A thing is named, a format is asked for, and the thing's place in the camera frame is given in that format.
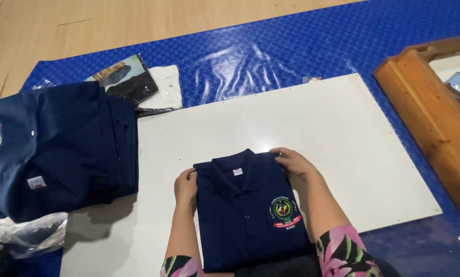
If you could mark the person's right hand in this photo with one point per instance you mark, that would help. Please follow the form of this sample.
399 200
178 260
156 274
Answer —
296 162

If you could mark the person's left hand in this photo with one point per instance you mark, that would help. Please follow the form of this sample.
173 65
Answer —
185 187

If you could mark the navy polo shirt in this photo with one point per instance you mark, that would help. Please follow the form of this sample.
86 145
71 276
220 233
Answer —
248 211

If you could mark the white folding board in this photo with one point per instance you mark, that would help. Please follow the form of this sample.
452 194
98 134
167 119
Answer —
253 161

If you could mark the small crumpled clear plastic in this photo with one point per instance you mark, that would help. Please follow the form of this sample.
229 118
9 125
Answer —
311 79

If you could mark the packaged white garment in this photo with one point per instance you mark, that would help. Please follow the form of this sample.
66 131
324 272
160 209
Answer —
164 90

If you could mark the blue patterned plastic mat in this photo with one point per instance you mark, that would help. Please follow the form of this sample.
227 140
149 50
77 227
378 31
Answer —
260 57

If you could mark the packaged black garment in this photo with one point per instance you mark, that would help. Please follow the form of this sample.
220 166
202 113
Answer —
128 79

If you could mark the pile of navy polo shirts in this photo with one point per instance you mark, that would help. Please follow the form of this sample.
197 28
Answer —
56 148

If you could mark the wooden framed mirror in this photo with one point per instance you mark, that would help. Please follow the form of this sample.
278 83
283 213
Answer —
434 115

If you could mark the clear plastic bags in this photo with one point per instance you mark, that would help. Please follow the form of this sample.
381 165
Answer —
24 234

